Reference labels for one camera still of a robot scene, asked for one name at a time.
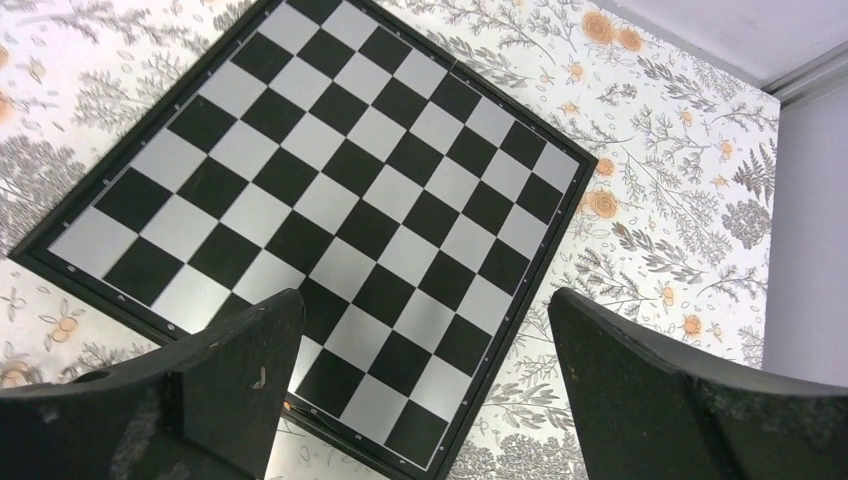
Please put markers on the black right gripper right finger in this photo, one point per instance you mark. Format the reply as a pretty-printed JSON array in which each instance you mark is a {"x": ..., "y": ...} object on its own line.
[{"x": 647, "y": 406}]

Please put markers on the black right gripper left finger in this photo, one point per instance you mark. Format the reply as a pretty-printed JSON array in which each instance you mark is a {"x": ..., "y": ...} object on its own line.
[{"x": 204, "y": 407}]

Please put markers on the floral patterned table mat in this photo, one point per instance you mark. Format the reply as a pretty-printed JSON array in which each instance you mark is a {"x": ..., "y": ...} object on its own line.
[{"x": 673, "y": 231}]

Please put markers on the black white chessboard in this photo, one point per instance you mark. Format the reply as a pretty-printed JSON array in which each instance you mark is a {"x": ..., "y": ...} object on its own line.
[{"x": 330, "y": 149}]

